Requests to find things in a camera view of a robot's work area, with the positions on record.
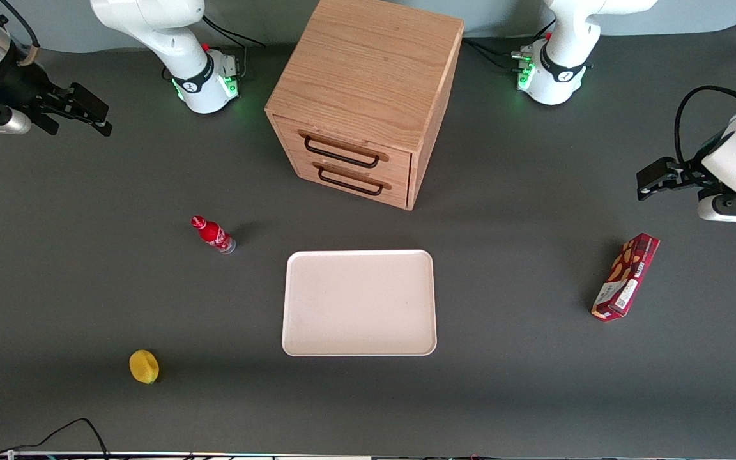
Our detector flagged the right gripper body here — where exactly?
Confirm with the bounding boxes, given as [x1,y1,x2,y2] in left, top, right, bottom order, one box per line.
[0,61,49,128]

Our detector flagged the red coke bottle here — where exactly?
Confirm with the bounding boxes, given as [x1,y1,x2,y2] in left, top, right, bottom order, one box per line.
[190,215,237,255]

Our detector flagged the white rectangular tray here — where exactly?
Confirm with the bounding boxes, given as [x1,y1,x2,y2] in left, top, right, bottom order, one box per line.
[281,250,438,357]

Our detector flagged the red tartan cookie box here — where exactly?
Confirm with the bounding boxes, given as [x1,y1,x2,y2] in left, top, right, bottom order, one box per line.
[591,233,661,323]

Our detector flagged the wooden drawer front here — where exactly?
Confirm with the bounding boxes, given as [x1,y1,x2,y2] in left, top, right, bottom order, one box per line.
[291,155,410,209]
[272,115,413,183]

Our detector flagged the yellow lemon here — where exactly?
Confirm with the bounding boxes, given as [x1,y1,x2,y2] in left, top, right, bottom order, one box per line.
[129,349,160,385]

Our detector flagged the wooden drawer cabinet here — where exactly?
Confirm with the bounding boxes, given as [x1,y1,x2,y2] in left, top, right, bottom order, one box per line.
[264,0,465,211]

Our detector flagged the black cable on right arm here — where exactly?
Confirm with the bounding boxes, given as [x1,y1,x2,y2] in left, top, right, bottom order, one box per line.
[0,0,42,66]

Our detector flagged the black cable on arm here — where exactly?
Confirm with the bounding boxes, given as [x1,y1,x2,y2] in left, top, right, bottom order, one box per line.
[674,86,736,168]
[0,0,42,66]

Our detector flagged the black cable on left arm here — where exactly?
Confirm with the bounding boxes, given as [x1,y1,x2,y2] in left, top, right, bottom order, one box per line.
[674,86,736,168]

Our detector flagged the black cables at right arm base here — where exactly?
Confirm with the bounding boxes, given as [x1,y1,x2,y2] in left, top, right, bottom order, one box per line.
[201,15,268,77]

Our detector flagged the black cables at arm base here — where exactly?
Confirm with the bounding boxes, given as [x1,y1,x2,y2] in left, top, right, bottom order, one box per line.
[463,19,557,72]
[201,15,268,77]

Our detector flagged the black cables at left arm base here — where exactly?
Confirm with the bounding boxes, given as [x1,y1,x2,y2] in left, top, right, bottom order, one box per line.
[463,19,557,72]

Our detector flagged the black drawer handle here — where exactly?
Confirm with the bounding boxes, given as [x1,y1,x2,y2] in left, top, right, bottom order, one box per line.
[312,162,392,197]
[298,130,390,169]

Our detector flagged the thin black table cable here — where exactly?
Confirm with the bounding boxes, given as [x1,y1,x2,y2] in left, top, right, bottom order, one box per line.
[0,418,111,458]

